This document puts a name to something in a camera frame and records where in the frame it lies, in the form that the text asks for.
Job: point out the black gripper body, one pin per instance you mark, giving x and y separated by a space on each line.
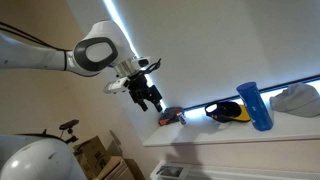
138 85

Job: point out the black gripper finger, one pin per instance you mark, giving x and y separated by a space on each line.
142 105
156 100

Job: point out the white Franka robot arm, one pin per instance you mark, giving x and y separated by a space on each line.
30 55

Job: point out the white glue bottle red cap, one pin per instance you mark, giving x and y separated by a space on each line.
181 118

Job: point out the grey cap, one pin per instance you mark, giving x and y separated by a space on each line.
296 100

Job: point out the red and black cloth item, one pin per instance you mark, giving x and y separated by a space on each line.
168 115

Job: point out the light cardboard box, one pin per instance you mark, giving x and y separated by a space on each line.
115 170

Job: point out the brown cardboard box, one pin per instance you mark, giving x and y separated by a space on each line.
91 155

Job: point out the picture card on radiator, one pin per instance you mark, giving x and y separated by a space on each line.
170 171

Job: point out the white roller blind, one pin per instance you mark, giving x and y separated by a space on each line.
216 43

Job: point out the white window sill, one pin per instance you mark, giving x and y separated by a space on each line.
233 133

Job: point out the blue cylindrical can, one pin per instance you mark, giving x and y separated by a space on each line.
256 106

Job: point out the white drawer cabinet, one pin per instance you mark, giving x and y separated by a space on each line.
250 173

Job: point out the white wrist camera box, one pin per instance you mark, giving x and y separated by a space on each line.
115 86

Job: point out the black camera on stand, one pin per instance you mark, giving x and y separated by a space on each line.
69 126

